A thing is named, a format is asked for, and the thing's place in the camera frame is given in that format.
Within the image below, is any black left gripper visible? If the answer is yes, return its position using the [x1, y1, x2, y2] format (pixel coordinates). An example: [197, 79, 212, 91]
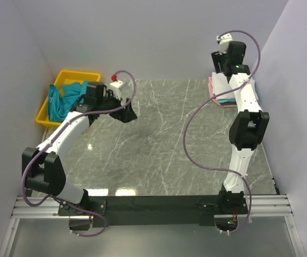
[97, 89, 137, 123]

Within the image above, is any white t shirt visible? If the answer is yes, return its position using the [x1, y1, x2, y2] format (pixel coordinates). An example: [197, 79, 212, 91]
[211, 72, 235, 101]

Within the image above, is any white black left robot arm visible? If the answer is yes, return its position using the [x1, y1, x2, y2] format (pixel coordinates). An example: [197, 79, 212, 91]
[21, 79, 137, 215]

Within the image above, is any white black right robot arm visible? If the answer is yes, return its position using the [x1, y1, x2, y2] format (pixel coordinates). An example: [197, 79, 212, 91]
[211, 34, 270, 214]

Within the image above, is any pink folded t shirt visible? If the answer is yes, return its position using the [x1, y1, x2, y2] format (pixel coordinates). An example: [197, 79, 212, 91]
[208, 77, 237, 108]

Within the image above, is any turquoise folded t shirt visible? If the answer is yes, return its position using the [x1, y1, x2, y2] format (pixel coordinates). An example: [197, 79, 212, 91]
[218, 99, 236, 104]

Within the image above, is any teal crumpled t shirt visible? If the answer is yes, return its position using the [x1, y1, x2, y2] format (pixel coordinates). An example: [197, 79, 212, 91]
[47, 81, 89, 123]

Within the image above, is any yellow plastic bin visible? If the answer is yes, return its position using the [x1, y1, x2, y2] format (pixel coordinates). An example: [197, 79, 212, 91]
[35, 70, 102, 127]

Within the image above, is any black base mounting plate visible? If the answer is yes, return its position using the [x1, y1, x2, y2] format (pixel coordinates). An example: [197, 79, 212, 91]
[58, 192, 252, 228]

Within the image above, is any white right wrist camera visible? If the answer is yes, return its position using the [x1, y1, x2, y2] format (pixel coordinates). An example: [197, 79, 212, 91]
[217, 33, 233, 54]

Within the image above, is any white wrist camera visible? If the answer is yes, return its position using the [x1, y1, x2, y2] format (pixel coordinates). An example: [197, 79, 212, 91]
[109, 74, 128, 100]
[217, 33, 233, 54]

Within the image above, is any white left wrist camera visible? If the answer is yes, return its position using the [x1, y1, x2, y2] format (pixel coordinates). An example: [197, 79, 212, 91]
[109, 74, 128, 100]

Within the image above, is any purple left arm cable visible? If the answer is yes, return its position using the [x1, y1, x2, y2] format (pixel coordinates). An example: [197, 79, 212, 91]
[21, 70, 137, 238]

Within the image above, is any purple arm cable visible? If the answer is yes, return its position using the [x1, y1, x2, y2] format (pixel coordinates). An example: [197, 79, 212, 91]
[21, 70, 137, 238]
[182, 29, 262, 234]

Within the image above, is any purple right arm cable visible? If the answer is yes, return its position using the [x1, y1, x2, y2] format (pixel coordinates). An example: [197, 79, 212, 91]
[182, 29, 262, 234]

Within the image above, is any aluminium rail frame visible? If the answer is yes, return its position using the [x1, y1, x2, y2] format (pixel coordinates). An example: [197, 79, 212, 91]
[0, 128, 307, 257]

